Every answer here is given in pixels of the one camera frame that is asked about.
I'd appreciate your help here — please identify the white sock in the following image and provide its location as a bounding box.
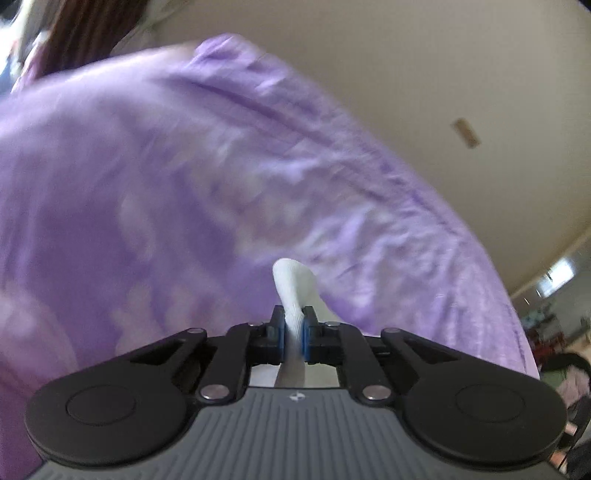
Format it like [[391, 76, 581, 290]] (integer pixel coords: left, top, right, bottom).
[[249, 258, 343, 389]]

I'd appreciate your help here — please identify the pink cloth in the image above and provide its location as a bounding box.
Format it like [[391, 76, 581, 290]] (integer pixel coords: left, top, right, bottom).
[[560, 367, 591, 409]]

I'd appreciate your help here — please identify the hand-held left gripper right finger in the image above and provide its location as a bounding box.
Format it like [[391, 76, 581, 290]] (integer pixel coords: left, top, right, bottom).
[[302, 305, 459, 403]]

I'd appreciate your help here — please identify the purple bedspread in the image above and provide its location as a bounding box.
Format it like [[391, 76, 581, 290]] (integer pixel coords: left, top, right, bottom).
[[0, 33, 542, 480]]

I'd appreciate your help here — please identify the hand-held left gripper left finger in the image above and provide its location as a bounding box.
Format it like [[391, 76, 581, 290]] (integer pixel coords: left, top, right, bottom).
[[129, 305, 283, 403]]

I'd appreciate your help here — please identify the dark cloth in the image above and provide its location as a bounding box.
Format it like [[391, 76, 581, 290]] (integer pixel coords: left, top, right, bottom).
[[539, 352, 591, 416]]

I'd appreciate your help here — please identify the brown patterned curtain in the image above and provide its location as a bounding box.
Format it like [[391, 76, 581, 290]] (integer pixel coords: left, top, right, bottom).
[[28, 0, 153, 80]]

